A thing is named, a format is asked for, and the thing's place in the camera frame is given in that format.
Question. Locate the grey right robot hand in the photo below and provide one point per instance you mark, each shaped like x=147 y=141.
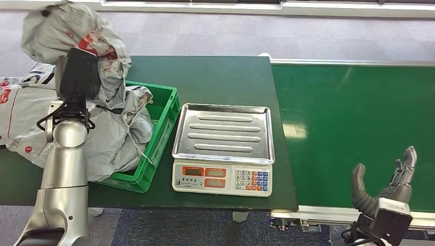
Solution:
x=399 y=190

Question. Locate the flat white package red print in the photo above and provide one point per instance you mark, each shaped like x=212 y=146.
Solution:
x=23 y=105

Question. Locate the grey package with red lettering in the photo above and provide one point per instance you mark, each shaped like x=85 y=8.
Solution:
x=30 y=142

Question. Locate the grey package with black swoosh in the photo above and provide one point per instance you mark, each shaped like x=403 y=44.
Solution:
x=112 y=142

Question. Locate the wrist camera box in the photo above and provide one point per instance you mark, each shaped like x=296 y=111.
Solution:
x=80 y=73
x=392 y=220

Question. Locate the white table leg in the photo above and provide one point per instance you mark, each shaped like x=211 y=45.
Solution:
x=240 y=217

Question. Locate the green conveyor belt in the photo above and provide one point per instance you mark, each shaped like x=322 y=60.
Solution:
x=357 y=102

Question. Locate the electronic scale with steel pan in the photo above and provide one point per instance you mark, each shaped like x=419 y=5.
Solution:
x=221 y=139

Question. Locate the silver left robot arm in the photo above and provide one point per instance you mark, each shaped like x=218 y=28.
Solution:
x=64 y=176

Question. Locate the metal conveyor underside hardware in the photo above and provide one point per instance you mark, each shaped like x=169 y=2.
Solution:
x=299 y=224

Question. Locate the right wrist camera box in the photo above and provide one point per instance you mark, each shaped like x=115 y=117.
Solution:
x=392 y=220

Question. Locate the green plastic crate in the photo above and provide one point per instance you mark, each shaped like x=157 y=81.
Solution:
x=163 y=108

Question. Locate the white window sill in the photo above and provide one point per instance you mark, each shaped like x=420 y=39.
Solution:
x=238 y=8

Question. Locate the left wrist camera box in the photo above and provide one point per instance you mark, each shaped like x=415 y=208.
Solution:
x=80 y=73

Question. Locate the grey courier package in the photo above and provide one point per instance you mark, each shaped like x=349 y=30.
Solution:
x=57 y=30

